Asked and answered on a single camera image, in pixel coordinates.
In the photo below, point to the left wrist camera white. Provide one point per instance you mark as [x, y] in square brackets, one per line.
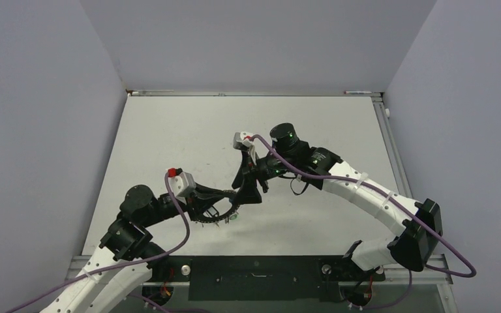
[180, 183]

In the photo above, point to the round steel key organizer disc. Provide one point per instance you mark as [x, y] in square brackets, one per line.
[208, 213]

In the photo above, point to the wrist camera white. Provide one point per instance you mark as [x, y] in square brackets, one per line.
[180, 183]
[243, 141]

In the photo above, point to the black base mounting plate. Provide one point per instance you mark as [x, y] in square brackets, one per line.
[327, 278]

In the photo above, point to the aluminium frame rail right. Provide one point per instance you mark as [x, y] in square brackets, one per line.
[389, 140]

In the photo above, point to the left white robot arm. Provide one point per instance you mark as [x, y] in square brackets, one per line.
[126, 256]

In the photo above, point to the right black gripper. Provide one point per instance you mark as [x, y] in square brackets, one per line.
[250, 192]

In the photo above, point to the aluminium frame rail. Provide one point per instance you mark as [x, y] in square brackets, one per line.
[389, 140]
[172, 93]

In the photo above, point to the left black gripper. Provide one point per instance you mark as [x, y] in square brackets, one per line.
[201, 198]

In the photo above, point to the aluminium frame rail back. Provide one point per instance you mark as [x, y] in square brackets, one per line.
[172, 93]

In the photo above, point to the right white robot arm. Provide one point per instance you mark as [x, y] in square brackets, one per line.
[415, 226]

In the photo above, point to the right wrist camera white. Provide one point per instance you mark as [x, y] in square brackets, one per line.
[243, 141]

